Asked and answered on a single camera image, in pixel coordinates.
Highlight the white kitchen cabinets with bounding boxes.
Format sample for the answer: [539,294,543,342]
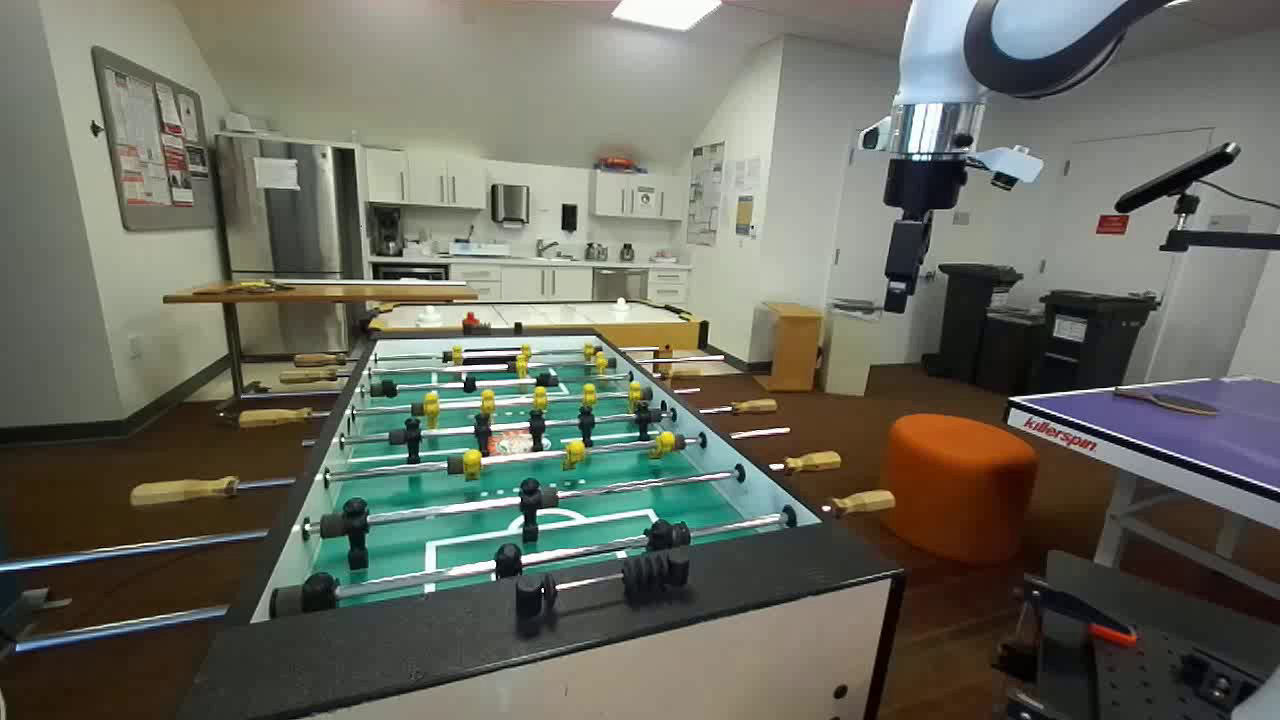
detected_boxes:
[362,149,692,308]

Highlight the air hockey table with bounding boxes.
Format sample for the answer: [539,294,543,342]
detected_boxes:
[370,301,706,349]

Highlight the black camera on stand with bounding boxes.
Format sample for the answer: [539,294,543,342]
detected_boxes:
[1111,140,1280,253]

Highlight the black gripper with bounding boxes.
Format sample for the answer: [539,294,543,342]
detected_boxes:
[883,158,967,310]

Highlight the purple ping pong table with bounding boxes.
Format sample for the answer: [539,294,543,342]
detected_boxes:
[1006,374,1280,596]

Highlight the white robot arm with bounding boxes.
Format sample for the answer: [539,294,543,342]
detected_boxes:
[864,0,1170,310]

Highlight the orange round ottoman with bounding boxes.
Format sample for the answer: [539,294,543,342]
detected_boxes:
[883,411,1035,565]

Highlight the wall bulletin board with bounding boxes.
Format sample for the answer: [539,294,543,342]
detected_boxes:
[93,46,218,231]

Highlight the black trash bin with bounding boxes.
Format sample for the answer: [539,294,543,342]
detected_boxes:
[941,263,1019,380]
[1033,287,1161,393]

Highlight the stainless steel refrigerator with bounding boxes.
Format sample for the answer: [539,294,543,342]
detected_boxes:
[221,136,362,357]

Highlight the wooden foosball rod handle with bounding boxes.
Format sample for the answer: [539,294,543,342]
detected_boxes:
[782,453,846,476]
[829,487,895,514]
[238,409,316,427]
[127,476,241,507]
[731,394,778,414]

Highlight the foosball table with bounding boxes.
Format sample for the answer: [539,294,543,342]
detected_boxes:
[0,329,911,720]

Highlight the black robot cart base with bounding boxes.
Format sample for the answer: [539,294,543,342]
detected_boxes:
[993,550,1280,720]

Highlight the white waste bin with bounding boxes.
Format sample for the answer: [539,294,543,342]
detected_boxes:
[824,308,881,394]

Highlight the wooden side cabinet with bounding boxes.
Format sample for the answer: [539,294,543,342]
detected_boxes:
[768,308,819,393]

